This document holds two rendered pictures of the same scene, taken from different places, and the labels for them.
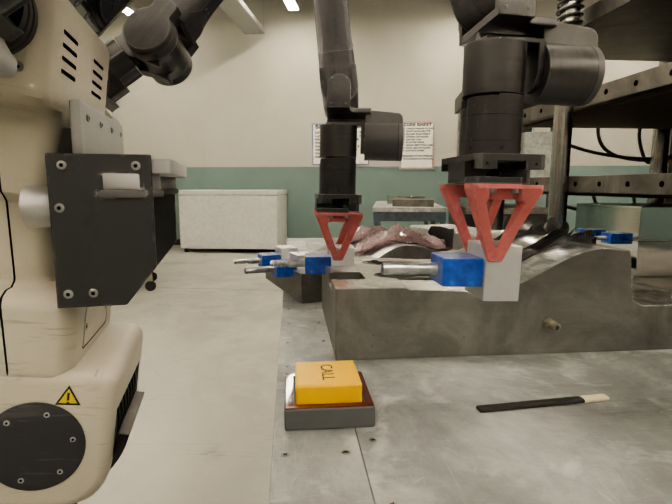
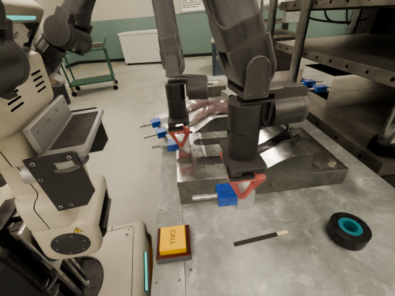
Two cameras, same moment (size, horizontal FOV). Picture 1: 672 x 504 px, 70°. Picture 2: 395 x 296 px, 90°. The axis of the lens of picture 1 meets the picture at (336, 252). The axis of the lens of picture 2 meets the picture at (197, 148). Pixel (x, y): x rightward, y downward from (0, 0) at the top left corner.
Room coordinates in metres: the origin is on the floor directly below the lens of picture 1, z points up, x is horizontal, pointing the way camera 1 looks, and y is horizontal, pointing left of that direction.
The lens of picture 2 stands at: (0.17, -0.08, 1.27)
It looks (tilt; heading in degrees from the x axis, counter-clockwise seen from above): 34 degrees down; 2
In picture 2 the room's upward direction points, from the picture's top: 5 degrees counter-clockwise
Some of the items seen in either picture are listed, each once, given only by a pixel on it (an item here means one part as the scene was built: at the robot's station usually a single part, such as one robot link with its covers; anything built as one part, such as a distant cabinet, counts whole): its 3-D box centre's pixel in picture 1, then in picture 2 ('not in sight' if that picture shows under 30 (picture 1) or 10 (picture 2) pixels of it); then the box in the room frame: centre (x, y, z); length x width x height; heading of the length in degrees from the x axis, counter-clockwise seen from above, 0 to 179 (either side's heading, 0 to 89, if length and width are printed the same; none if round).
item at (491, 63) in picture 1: (499, 72); (247, 113); (0.48, -0.16, 1.12); 0.07 x 0.06 x 0.07; 100
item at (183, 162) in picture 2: (346, 288); (184, 167); (0.65, -0.01, 0.87); 0.05 x 0.05 x 0.04; 5
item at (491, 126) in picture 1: (489, 137); (241, 144); (0.48, -0.15, 1.06); 0.10 x 0.07 x 0.07; 6
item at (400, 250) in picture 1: (388, 256); (210, 113); (1.06, -0.12, 0.86); 0.50 x 0.26 x 0.11; 113
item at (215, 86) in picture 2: not in sight; (209, 88); (1.52, -0.14, 0.84); 0.20 x 0.15 x 0.07; 95
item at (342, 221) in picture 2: not in sight; (347, 230); (0.44, -0.40, 0.82); 0.08 x 0.08 x 0.04
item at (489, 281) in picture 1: (446, 268); (221, 194); (0.47, -0.11, 0.93); 0.13 x 0.05 x 0.05; 95
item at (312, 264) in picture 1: (311, 263); (170, 145); (0.75, 0.04, 0.89); 0.13 x 0.05 x 0.05; 95
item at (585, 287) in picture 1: (491, 281); (251, 151); (0.72, -0.24, 0.87); 0.50 x 0.26 x 0.14; 95
